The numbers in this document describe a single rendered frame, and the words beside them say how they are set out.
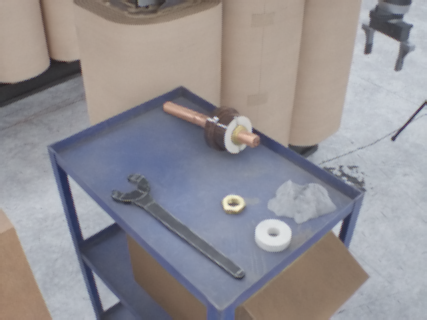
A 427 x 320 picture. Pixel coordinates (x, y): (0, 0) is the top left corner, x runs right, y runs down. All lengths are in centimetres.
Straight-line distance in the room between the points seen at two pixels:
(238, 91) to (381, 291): 102
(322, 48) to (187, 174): 115
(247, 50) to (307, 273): 95
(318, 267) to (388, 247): 123
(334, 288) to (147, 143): 58
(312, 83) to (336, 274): 127
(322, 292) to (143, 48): 84
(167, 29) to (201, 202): 57
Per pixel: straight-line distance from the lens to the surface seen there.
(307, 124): 228
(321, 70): 215
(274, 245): 93
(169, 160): 115
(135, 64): 143
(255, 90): 181
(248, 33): 170
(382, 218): 237
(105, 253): 145
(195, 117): 121
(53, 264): 214
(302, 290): 100
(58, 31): 318
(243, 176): 110
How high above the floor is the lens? 159
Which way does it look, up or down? 38 degrees down
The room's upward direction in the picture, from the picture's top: 1 degrees clockwise
